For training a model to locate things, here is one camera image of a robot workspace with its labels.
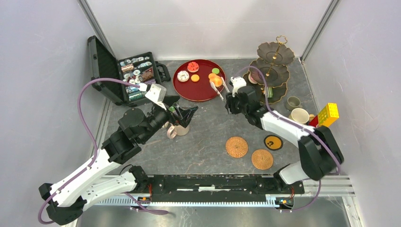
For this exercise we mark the orange fruit tart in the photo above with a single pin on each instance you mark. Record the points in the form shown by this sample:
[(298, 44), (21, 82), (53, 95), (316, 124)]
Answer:
[(216, 80)]

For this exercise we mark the red yellow block toy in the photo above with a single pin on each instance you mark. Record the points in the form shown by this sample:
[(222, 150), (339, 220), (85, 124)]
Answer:
[(326, 117)]

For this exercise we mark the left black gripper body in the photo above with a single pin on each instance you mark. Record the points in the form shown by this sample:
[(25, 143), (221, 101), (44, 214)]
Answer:
[(173, 116)]

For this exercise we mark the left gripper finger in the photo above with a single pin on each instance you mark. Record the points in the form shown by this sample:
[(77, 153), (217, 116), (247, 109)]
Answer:
[(190, 109), (187, 116)]

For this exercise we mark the white sprinkled donut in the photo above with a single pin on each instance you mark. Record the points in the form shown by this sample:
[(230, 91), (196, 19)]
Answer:
[(183, 76)]

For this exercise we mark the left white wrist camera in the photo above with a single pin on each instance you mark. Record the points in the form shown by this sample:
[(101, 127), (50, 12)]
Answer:
[(156, 94)]

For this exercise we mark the green macaron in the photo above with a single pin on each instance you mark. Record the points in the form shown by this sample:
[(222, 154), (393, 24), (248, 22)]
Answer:
[(215, 70)]

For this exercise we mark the orange macaron centre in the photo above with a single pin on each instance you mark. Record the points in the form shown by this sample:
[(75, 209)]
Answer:
[(195, 78)]

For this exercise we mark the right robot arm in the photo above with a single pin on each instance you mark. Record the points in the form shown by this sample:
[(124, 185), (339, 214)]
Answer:
[(318, 150)]

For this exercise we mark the pink beige mug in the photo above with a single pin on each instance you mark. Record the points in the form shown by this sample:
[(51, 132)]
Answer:
[(175, 130)]

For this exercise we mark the woven coaster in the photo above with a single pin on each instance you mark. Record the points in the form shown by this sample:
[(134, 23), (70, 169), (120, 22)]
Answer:
[(262, 159), (236, 147)]

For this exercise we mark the three-tier gold dessert stand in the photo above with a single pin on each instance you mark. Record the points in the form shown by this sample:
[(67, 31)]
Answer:
[(272, 68)]

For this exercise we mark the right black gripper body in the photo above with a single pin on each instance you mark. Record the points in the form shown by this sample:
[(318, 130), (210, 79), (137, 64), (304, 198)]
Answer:
[(234, 106)]

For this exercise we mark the black yellow round coaster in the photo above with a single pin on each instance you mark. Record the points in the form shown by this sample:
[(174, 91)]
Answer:
[(273, 142)]

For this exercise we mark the small grey-green cup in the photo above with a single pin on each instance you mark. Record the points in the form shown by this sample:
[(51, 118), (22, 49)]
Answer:
[(292, 103)]

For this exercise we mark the woven coaster left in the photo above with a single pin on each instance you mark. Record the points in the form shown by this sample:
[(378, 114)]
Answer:
[(236, 147)]

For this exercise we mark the orange macaron right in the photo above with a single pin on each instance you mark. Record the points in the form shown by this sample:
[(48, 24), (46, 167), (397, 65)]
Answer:
[(211, 75)]

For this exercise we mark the black open case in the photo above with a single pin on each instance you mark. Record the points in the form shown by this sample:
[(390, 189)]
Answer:
[(141, 68)]

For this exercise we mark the yellow cream mug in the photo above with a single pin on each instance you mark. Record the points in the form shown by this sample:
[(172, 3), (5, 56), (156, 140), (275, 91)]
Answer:
[(301, 116)]

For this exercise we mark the woven coaster right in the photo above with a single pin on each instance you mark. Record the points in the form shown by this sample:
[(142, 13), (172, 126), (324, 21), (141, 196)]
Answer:
[(262, 159)]

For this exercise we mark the red round tray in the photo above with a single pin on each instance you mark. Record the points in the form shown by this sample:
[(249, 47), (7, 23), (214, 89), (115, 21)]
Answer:
[(200, 91)]

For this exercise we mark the orange macaron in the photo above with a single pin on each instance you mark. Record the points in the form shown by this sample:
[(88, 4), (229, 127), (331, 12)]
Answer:
[(195, 78), (211, 75)]

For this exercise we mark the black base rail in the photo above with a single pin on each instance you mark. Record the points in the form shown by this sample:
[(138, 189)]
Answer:
[(232, 189)]

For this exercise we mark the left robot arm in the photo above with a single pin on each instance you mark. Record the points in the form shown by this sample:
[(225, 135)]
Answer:
[(66, 200)]

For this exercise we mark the layered green cake slice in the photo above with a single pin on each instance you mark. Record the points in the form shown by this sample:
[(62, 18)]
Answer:
[(269, 92)]

